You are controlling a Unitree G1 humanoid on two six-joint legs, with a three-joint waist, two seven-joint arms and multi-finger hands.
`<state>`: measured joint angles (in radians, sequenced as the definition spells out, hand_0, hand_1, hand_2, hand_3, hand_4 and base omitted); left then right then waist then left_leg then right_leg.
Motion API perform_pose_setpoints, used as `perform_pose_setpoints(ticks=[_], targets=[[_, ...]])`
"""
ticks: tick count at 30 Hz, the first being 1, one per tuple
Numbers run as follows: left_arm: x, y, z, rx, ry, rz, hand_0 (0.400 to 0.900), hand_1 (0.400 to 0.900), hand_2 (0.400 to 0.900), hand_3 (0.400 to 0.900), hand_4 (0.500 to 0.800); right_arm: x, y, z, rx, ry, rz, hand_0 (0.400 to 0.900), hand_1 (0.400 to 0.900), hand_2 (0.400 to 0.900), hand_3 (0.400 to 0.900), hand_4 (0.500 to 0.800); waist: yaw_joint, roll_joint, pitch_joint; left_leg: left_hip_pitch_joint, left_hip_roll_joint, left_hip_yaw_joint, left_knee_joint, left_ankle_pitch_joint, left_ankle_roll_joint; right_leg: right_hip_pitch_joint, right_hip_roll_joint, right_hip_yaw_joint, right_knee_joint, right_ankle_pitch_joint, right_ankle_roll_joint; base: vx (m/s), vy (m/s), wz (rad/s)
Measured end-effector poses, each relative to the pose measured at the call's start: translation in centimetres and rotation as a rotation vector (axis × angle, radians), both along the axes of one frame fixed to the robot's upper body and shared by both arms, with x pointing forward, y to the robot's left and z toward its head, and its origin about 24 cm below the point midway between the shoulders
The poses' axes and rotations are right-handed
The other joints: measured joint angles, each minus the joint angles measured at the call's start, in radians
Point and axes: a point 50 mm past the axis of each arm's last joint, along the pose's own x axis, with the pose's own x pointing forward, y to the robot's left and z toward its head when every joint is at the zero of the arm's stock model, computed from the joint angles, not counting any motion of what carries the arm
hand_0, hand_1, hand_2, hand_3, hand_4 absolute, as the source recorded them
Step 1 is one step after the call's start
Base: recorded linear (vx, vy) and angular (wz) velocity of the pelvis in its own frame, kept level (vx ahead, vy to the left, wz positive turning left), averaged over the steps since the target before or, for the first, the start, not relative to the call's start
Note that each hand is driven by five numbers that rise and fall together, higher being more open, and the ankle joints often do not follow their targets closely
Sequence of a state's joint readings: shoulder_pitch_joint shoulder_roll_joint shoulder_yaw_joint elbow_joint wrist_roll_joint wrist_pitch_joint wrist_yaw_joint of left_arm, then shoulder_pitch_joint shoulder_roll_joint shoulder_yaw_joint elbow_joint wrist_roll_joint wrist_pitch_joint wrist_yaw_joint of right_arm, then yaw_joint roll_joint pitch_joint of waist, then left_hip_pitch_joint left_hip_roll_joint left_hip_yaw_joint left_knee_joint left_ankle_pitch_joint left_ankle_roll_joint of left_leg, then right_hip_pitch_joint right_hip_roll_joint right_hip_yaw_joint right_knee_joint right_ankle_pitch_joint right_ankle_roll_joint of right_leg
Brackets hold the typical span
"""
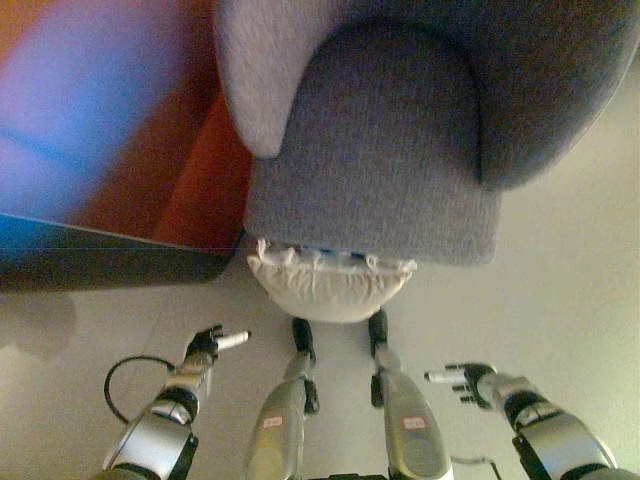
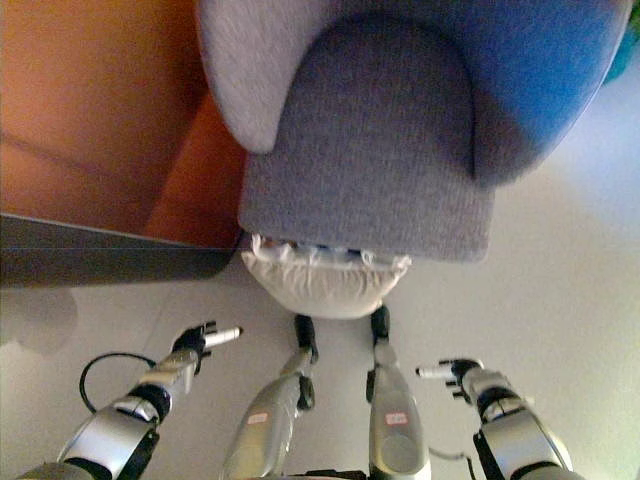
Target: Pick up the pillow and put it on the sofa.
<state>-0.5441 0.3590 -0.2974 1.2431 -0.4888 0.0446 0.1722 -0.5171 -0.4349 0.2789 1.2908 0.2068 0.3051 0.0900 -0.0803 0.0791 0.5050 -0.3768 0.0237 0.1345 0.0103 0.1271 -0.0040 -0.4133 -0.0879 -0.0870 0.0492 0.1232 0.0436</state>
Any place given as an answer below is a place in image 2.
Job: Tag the white pillow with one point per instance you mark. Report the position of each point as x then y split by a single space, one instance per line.
320 287

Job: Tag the grey fabric armchair sofa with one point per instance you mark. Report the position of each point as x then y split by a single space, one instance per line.
380 125

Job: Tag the silver robot leg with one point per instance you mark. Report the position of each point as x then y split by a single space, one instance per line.
280 410
392 415

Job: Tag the green plant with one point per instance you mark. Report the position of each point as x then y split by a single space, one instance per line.
627 45

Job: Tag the silver left robot leg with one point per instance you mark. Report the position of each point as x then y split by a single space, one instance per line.
280 410

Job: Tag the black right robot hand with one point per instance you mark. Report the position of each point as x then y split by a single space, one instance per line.
457 371

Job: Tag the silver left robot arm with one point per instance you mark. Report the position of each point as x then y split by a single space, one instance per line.
135 410

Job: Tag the orange wooden cabinet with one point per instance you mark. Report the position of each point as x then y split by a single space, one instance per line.
100 130

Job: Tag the silver right robot leg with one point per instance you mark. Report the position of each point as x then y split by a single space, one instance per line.
392 415

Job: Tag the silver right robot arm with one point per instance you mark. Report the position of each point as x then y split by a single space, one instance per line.
515 425

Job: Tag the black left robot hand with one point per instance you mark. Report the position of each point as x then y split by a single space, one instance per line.
192 340

